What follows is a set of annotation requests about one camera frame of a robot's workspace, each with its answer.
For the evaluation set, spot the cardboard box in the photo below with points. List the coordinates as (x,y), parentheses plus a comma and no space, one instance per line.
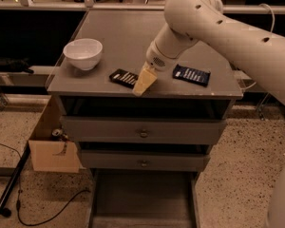
(49,154)

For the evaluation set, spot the grey drawer cabinet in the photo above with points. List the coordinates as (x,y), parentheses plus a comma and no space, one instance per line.
(126,35)

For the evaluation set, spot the metal can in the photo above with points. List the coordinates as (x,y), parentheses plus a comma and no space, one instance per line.
(57,133)

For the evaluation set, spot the white ceramic bowl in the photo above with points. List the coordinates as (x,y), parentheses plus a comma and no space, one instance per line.
(84,53)

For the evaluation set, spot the grey top drawer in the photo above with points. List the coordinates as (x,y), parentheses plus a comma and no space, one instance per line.
(129,130)

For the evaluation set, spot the black chocolate rxbar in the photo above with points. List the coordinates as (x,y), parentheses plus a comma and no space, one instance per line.
(123,78)

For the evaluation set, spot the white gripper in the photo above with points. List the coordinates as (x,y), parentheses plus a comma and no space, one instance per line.
(156,60)

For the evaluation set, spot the black bar on floor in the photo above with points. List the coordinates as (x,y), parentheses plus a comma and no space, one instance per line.
(14,176)

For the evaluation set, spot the black object on ledge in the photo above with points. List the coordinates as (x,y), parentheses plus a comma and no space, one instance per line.
(14,65)

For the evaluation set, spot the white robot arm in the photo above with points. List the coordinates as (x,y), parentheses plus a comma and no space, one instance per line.
(259,53)

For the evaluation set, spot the grey drawer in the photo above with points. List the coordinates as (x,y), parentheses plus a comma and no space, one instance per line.
(129,130)
(143,199)
(143,161)

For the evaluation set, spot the grey middle drawer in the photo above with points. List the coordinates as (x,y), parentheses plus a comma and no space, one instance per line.
(143,161)

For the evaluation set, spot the grey bottom drawer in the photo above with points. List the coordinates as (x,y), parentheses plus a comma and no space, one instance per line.
(143,199)

